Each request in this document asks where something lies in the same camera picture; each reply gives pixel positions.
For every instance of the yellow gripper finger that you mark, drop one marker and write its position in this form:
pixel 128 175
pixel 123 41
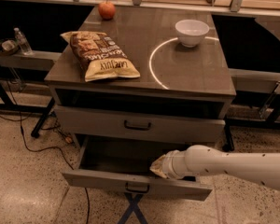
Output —
pixel 156 167

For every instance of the grey drawer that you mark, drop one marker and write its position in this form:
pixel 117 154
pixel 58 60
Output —
pixel 123 165
pixel 137 126

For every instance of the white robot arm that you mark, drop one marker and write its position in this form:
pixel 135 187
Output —
pixel 260 168

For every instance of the grey drawer cabinet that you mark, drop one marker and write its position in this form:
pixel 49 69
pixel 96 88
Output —
pixel 174 80

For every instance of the grey top drawer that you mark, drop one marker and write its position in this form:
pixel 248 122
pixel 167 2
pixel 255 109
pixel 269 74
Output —
pixel 137 126

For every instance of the brown yellow chip bag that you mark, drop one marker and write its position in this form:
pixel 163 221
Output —
pixel 99 56

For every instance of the white bowl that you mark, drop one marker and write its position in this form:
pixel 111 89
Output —
pixel 191 33

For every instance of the grey side bench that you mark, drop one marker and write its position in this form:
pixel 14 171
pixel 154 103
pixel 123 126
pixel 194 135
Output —
pixel 39 60

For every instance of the red apple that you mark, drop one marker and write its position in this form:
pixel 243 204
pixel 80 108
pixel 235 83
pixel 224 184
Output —
pixel 107 10

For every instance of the clear plastic water bottle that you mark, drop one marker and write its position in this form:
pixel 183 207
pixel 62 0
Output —
pixel 23 42

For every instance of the small round dish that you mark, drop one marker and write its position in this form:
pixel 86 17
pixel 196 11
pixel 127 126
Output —
pixel 8 47

